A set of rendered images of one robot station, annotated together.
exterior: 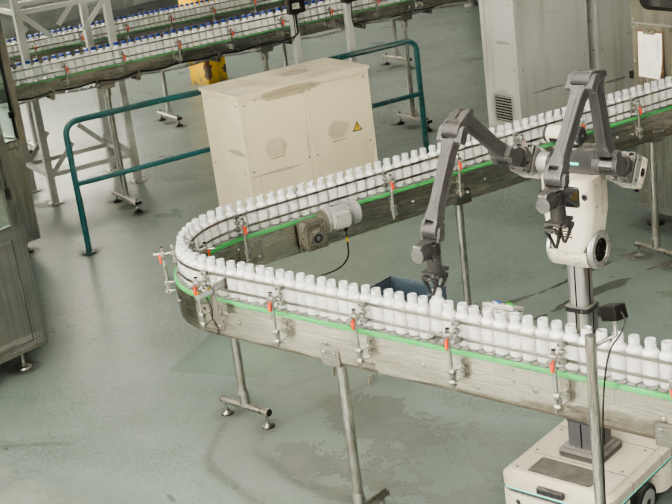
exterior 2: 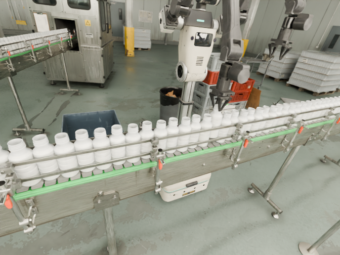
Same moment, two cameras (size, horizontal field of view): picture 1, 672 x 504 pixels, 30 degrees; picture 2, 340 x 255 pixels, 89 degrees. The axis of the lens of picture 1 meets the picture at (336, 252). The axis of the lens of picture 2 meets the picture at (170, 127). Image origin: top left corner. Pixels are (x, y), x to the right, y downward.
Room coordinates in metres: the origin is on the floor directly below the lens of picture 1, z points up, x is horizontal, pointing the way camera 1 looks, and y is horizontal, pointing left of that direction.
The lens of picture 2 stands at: (4.38, 0.43, 1.52)
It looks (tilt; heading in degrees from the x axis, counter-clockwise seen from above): 31 degrees down; 289
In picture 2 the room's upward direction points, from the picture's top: 7 degrees clockwise
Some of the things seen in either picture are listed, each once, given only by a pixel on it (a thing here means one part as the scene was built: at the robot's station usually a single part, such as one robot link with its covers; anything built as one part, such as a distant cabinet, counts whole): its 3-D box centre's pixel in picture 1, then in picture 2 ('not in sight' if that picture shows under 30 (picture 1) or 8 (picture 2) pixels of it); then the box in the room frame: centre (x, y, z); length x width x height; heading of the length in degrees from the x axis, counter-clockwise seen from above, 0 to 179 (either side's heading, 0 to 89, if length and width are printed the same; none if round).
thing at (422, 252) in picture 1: (426, 244); (236, 64); (4.40, -0.34, 1.40); 0.12 x 0.09 x 0.12; 136
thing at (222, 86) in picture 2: (434, 264); (222, 84); (4.43, -0.36, 1.30); 0.10 x 0.07 x 0.07; 137
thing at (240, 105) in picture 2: not in sight; (229, 102); (4.36, -3.44, 0.11); 0.61 x 0.41 x 0.22; 50
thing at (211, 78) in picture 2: not in sight; (215, 74); (4.76, -2.87, 0.78); 0.61 x 0.41 x 0.22; 54
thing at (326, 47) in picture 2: not in sight; (331, 52); (0.72, -10.29, 1.05); 1.00 x 0.10 x 2.10; 137
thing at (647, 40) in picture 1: (649, 54); (41, 22); (8.02, -2.18, 1.22); 0.23 x 0.04 x 0.32; 29
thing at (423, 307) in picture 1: (425, 316); (204, 130); (4.45, -0.31, 1.08); 0.06 x 0.06 x 0.17
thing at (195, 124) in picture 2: (414, 314); (193, 131); (4.50, -0.27, 1.08); 0.06 x 0.06 x 0.17
